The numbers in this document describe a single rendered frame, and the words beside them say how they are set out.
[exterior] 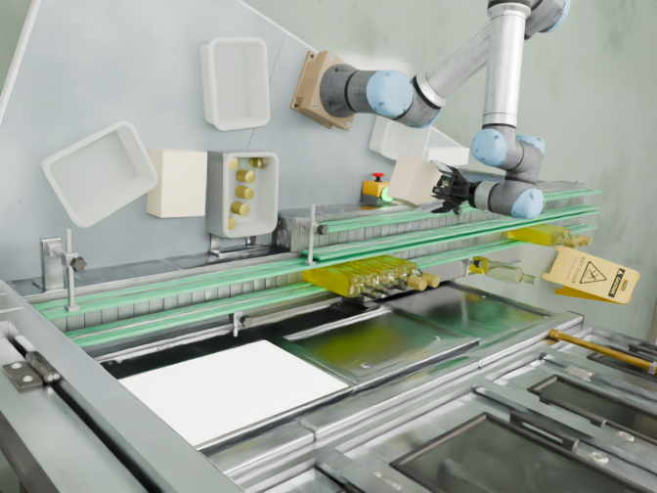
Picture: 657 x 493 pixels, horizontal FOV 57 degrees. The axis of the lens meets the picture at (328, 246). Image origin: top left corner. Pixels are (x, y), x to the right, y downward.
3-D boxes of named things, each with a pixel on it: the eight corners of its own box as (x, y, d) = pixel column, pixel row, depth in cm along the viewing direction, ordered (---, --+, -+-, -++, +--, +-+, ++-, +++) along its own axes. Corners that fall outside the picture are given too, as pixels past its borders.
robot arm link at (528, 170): (530, 132, 137) (518, 180, 138) (553, 142, 144) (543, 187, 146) (501, 129, 142) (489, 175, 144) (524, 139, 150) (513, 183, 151)
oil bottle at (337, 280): (301, 280, 176) (354, 300, 161) (302, 261, 174) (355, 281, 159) (316, 277, 180) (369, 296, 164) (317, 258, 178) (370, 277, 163)
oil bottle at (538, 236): (505, 237, 248) (572, 252, 229) (507, 224, 247) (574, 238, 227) (513, 236, 252) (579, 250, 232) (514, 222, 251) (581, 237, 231)
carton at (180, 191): (147, 211, 152) (160, 217, 147) (148, 148, 149) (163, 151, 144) (189, 210, 160) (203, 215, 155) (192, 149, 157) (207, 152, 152)
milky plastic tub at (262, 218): (206, 232, 165) (224, 239, 159) (207, 150, 160) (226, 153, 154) (258, 226, 177) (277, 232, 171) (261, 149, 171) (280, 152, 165)
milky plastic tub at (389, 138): (373, 99, 200) (393, 101, 194) (414, 118, 216) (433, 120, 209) (360, 151, 201) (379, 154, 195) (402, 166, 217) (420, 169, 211)
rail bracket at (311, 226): (289, 259, 170) (319, 270, 161) (291, 200, 166) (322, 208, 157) (297, 257, 172) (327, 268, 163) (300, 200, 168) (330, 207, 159)
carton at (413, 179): (399, 154, 167) (420, 156, 162) (431, 171, 178) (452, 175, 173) (385, 195, 167) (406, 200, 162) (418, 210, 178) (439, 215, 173)
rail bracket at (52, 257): (31, 289, 134) (69, 320, 118) (26, 214, 130) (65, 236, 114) (54, 286, 137) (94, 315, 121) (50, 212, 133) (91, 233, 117)
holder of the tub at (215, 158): (206, 250, 167) (222, 257, 161) (207, 150, 160) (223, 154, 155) (256, 244, 178) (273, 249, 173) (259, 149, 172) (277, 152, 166)
